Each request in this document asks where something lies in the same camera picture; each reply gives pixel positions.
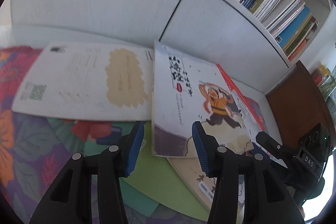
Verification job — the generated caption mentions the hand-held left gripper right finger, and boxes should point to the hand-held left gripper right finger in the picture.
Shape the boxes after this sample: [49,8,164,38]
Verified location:
[192,121,306,224]

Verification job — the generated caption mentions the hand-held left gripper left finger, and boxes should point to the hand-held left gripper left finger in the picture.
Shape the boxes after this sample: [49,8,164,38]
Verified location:
[29,121,145,224]

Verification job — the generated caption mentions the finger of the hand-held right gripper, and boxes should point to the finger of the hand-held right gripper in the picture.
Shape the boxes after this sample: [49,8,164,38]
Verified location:
[264,154,289,174]
[256,132,298,159]

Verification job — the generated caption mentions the light green illustrated book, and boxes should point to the light green illustrated book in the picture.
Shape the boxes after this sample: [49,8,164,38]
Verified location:
[122,122,213,224]

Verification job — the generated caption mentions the white book orange-robed figure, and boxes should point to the white book orange-robed figure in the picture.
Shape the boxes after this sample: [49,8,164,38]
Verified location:
[152,40,255,159]

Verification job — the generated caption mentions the white book beige patch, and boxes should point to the white book beige patch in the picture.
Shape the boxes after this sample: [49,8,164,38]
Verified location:
[12,42,155,122]

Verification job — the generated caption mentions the cream book cartoon characters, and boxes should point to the cream book cartoon characters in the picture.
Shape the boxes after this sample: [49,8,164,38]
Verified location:
[167,154,246,224]

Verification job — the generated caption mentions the brown wooden board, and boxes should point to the brown wooden board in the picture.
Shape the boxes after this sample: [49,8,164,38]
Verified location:
[265,60,335,147]

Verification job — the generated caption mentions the teal green book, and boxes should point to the teal green book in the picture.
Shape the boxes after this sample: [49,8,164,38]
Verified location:
[83,135,159,218]

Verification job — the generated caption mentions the red book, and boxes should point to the red book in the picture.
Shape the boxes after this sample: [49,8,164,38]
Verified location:
[217,63,267,135]

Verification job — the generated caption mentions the colourful distant objects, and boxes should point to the colourful distant objects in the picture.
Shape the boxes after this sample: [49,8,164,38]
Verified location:
[312,63,336,111]

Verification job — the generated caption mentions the floral quilted blanket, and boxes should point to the floral quilted blanket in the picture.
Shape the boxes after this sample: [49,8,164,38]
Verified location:
[0,46,210,224]

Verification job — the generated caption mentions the white bookshelf cabinet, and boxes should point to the white bookshelf cabinet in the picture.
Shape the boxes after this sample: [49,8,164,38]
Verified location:
[9,0,331,94]

